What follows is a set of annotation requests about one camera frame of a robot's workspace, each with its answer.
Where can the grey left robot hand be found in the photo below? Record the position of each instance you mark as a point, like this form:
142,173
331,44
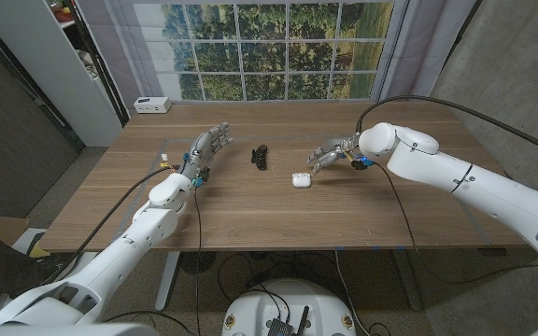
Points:
207,145

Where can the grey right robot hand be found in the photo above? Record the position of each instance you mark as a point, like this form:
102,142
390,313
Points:
332,151

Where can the white airpods case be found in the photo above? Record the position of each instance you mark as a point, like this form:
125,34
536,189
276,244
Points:
301,179

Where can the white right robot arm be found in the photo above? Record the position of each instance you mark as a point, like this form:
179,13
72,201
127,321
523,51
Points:
474,182

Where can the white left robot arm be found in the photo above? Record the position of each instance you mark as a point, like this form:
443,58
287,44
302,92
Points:
110,256

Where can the black hair clip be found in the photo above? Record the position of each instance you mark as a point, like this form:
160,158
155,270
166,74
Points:
260,157

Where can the white power strip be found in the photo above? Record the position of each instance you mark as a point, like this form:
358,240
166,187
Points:
152,105

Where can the printed window backdrop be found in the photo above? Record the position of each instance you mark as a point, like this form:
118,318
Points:
269,49

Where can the white table leg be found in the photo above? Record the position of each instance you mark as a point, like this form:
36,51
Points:
167,280

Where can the grey table leg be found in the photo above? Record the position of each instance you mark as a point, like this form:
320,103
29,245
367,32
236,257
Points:
406,280

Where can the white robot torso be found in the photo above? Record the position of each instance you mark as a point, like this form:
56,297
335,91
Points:
288,309

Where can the white shelf cabinet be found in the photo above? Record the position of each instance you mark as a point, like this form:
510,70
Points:
59,65

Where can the brown cardboard box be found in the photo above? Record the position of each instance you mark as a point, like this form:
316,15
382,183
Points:
3,228

